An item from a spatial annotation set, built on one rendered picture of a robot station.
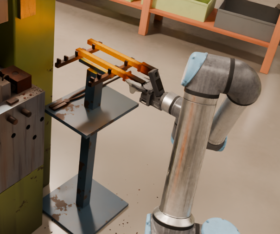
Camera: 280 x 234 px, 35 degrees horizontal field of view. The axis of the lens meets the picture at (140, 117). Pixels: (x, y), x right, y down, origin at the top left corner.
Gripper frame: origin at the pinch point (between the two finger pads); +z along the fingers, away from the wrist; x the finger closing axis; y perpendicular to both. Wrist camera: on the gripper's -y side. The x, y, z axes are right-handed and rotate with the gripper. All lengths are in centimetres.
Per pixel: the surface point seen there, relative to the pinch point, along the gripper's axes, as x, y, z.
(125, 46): 185, 101, 136
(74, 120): -16.3, 26.5, 17.6
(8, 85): -43, 3, 32
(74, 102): -5.0, 26.4, 28.3
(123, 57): 10.5, -0.6, 13.4
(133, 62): 10.6, -0.7, 6.9
